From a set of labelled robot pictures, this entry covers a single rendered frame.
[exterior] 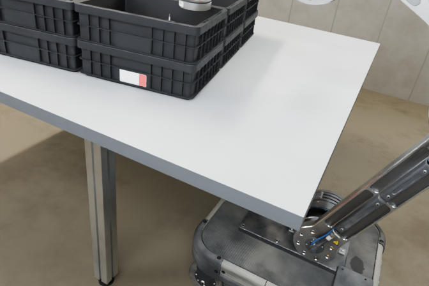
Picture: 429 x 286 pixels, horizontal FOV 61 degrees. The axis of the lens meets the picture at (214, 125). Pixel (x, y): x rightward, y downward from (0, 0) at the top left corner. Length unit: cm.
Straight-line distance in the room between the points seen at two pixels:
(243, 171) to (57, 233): 103
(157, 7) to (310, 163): 79
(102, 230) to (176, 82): 53
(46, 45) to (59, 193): 80
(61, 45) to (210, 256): 83
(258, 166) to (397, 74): 279
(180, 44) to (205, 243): 66
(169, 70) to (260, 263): 68
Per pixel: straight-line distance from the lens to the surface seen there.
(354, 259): 141
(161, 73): 111
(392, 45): 350
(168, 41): 108
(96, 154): 108
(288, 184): 83
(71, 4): 121
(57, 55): 130
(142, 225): 167
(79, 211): 177
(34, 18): 131
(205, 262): 127
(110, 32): 116
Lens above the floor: 119
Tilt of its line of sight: 29 degrees down
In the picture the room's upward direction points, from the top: 7 degrees clockwise
